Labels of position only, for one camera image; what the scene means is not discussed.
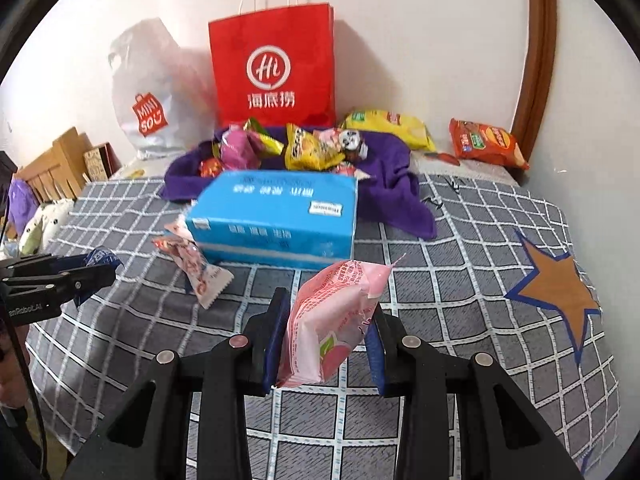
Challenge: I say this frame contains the purple towel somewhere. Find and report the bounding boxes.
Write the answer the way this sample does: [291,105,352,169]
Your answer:
[160,125,438,240]

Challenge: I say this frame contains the patterned gift box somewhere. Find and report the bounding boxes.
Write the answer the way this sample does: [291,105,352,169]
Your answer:
[82,142,122,181]

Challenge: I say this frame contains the purple plastic bag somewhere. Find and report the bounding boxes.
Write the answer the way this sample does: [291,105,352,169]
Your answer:
[6,179,40,233]

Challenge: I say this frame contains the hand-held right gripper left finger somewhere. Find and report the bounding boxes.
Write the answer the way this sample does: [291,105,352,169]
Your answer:
[62,287,293,480]

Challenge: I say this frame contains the green snack packet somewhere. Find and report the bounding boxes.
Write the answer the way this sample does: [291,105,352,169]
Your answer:
[243,117,285,157]

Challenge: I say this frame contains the person's left hand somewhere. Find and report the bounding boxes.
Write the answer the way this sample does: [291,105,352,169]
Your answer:
[0,325,33,408]

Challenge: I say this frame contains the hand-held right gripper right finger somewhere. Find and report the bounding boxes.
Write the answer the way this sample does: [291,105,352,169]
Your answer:
[364,305,583,480]

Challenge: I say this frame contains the yellow snack packet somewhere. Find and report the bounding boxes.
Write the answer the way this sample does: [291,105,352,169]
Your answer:
[284,123,347,172]

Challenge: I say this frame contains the grey checked blanket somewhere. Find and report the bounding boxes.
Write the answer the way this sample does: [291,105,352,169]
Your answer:
[25,162,618,480]

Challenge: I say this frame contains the white spotted plush toy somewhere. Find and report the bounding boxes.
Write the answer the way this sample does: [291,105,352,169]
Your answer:
[19,198,76,257]

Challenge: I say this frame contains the yellow chip bag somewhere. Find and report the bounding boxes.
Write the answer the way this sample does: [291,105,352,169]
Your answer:
[340,109,437,152]

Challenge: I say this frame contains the white plastic shopping bag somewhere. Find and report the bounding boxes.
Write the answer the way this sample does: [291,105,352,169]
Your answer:
[107,17,221,161]

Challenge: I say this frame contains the red paper bag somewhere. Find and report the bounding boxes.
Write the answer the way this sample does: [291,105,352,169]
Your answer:
[207,0,337,128]

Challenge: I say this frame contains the red orange chip bag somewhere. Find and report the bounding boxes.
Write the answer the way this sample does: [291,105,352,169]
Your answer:
[448,118,531,171]

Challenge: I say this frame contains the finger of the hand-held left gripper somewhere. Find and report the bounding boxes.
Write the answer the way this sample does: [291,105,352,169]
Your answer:
[0,254,93,277]
[0,262,117,308]

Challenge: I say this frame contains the red white candy packet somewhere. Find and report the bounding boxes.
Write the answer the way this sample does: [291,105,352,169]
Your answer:
[151,234,235,309]

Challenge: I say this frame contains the dark blue snack packet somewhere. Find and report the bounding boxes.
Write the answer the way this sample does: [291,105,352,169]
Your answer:
[81,246,124,281]

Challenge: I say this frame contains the pale pink snack packet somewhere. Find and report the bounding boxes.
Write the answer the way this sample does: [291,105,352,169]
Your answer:
[165,214,197,242]

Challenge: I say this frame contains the wooden headboard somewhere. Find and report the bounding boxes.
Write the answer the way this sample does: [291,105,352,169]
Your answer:
[17,126,93,201]

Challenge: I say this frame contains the blue tissue box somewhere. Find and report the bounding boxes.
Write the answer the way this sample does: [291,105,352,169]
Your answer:
[185,170,359,271]

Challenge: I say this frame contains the magenta snack packet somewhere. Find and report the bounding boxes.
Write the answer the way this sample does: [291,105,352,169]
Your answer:
[220,129,266,171]

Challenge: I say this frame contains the pink printed snack packet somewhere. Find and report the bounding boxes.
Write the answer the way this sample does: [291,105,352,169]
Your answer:
[314,127,371,163]

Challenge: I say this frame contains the brown wooden door frame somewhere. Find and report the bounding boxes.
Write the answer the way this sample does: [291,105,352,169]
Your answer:
[509,0,560,137]

